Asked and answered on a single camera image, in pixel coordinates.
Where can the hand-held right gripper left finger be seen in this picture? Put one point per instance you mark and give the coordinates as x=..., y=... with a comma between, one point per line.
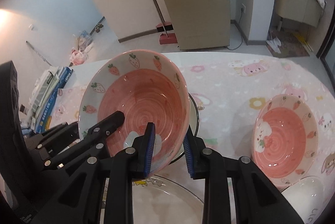
x=148, y=153

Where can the patterned floor mat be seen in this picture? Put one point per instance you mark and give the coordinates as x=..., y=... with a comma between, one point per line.
x=288, y=42

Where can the beige refrigerator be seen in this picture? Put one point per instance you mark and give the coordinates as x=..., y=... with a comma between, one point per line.
x=196, y=9

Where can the metal rod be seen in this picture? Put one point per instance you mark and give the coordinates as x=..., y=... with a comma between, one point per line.
x=39, y=53

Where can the white wall socket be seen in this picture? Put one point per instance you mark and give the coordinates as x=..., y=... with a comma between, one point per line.
x=243, y=8

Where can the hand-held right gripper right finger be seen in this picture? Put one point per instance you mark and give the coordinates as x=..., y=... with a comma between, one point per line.
x=187, y=158

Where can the white cat print plate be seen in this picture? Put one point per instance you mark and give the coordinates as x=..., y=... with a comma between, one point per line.
x=306, y=195
x=167, y=203

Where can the pile of plastic bags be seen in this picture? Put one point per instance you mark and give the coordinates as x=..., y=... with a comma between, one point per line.
x=85, y=38

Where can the pink carrot print bowl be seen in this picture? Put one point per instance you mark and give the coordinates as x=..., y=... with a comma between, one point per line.
x=285, y=135

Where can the pink cartoon printed tablecloth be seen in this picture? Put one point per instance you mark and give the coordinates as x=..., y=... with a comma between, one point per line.
x=222, y=82

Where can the pink plastic bag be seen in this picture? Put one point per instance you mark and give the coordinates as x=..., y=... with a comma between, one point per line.
x=77, y=56

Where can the white wall switch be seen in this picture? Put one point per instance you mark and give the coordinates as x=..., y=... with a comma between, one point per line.
x=31, y=27

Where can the beige washbasin cabinet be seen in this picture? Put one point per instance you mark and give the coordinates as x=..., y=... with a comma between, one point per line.
x=295, y=4

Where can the red dustpan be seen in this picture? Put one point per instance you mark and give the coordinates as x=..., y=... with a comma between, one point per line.
x=167, y=39

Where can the glass sliding door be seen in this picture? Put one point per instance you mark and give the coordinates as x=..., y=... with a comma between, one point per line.
x=328, y=56

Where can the stack of books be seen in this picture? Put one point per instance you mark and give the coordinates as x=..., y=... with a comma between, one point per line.
x=47, y=93

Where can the pink strawberry print bowl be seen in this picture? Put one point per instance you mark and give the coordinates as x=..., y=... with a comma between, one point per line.
x=141, y=98

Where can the white dark-rimmed plate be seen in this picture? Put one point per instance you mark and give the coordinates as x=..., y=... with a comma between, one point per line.
x=194, y=114

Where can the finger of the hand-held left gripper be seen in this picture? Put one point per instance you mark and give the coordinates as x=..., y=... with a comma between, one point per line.
x=62, y=132
x=115, y=119

